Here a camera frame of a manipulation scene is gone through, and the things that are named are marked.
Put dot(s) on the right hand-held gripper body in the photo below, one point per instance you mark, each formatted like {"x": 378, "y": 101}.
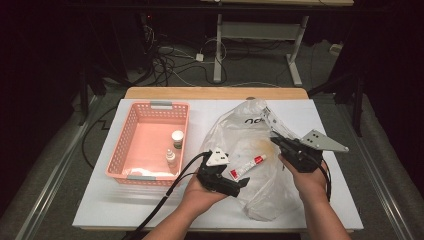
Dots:
{"x": 303, "y": 156}

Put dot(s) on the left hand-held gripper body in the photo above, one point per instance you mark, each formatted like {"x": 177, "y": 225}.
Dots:
{"x": 216, "y": 183}

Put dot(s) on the red and white ointment tube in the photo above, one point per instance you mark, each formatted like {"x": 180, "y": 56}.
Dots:
{"x": 248, "y": 166}

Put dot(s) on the clear printed plastic bag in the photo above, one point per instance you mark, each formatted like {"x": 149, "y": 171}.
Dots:
{"x": 243, "y": 140}

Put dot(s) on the white dropper bottle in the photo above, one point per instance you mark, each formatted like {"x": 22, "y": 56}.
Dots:
{"x": 171, "y": 158}

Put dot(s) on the white capped medicine bottle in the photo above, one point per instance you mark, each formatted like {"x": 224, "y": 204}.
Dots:
{"x": 177, "y": 136}

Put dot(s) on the pink perforated plastic basket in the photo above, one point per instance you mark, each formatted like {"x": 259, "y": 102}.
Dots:
{"x": 150, "y": 143}

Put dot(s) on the person's left hand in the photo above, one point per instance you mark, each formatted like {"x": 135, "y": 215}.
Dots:
{"x": 196, "y": 196}

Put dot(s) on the person's right hand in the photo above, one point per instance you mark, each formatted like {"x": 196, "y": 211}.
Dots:
{"x": 310, "y": 185}

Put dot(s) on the silver foil blister pack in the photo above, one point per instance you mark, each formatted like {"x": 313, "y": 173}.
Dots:
{"x": 150, "y": 172}

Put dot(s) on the white board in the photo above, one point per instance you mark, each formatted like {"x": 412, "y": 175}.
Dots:
{"x": 216, "y": 113}

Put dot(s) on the black metal stand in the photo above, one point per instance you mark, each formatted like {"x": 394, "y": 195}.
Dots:
{"x": 353, "y": 96}
{"x": 87, "y": 90}

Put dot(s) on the wooden table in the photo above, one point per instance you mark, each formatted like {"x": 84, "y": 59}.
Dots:
{"x": 200, "y": 92}

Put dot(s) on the white power adapter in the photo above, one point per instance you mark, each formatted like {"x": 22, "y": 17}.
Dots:
{"x": 199, "y": 57}

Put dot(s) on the metal floor rail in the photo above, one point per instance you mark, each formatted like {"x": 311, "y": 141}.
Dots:
{"x": 56, "y": 170}
{"x": 380, "y": 186}

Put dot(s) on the white metal desk frame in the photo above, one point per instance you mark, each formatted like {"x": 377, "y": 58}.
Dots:
{"x": 256, "y": 31}

